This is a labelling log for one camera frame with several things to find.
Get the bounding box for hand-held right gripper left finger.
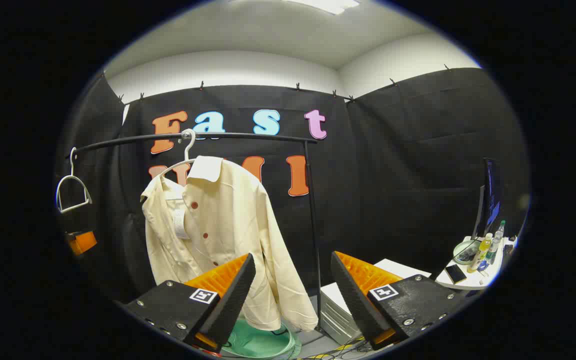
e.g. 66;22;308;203
114;252;257;353

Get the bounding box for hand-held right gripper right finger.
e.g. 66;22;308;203
330;250;471;351

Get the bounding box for cream button shirt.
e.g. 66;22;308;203
140;155;319;332

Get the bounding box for white clothes hanger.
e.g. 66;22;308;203
159;128;198;178
55;146;93;215

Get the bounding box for black clothes rack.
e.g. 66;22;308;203
64;132;325;333

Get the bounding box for white storage box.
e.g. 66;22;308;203
319;258;433;347

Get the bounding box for black smartphone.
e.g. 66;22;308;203
444;264;468;285

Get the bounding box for glass bowl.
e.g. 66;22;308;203
453;240;481;266

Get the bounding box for white side table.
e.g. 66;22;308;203
434;236;518;291

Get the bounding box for black backdrop cloth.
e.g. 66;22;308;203
55;67;531;306

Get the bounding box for yellow liquid bottle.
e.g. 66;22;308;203
467;233;493;274

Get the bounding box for clear bottle green cap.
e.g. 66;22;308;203
485;220;507;265

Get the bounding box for computer monitor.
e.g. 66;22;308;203
472;157;502;242

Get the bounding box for floor cables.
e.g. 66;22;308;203
298;337;384;360

